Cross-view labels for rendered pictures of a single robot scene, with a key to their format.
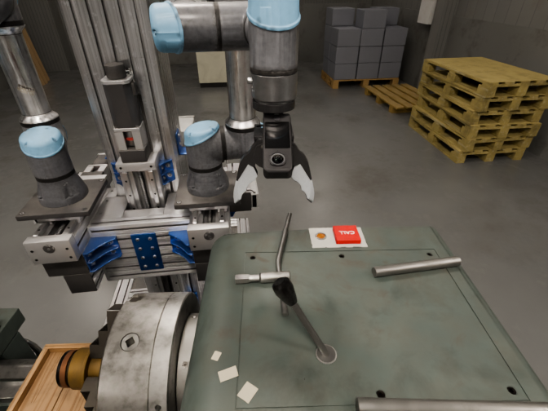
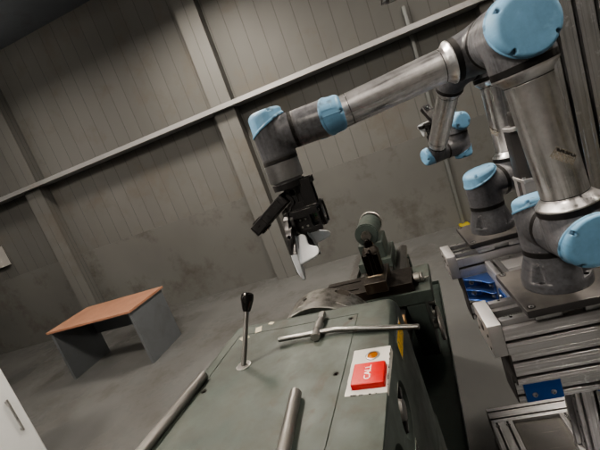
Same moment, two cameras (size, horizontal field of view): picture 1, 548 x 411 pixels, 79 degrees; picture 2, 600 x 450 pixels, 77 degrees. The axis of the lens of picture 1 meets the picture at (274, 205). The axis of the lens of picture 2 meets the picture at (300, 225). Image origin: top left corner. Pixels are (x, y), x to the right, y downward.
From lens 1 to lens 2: 114 cm
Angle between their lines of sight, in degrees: 101
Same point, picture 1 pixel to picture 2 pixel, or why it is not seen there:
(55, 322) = not seen: hidden behind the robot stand
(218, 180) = (541, 274)
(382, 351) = (225, 395)
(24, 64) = (493, 110)
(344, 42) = not seen: outside the picture
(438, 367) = (192, 428)
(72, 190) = (483, 223)
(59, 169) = (475, 202)
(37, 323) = not seen: hidden behind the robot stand
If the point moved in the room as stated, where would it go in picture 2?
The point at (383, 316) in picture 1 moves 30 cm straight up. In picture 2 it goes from (250, 399) to (190, 262)
